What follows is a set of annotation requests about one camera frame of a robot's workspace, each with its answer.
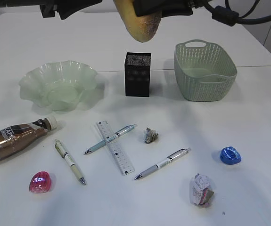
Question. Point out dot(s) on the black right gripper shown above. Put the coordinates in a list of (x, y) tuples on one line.
[(169, 8)]

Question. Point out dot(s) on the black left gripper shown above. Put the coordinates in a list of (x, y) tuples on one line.
[(65, 8)]

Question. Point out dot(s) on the brown bread loaf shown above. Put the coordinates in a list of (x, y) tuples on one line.
[(141, 28)]

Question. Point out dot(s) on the small grey paper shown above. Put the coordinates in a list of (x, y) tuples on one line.
[(151, 136)]

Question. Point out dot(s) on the white paper ball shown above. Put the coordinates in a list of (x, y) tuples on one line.
[(201, 192)]

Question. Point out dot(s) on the black mesh pen holder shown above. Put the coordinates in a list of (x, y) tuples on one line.
[(137, 74)]

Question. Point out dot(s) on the green wavy glass plate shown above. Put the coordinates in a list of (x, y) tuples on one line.
[(58, 86)]

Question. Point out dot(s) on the green plastic woven basket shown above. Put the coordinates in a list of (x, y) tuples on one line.
[(204, 71)]

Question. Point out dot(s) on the blue grip pen on ruler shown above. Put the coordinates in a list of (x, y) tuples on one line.
[(102, 143)]

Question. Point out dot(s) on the beige grip ballpoint pen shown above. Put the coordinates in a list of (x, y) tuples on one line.
[(70, 161)]

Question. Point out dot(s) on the grey grip ballpoint pen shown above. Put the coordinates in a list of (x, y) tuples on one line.
[(168, 160)]

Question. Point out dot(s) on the brown coffee drink bottle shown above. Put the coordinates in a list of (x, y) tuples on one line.
[(16, 138)]

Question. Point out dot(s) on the clear plastic ruler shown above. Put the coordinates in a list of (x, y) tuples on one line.
[(121, 159)]

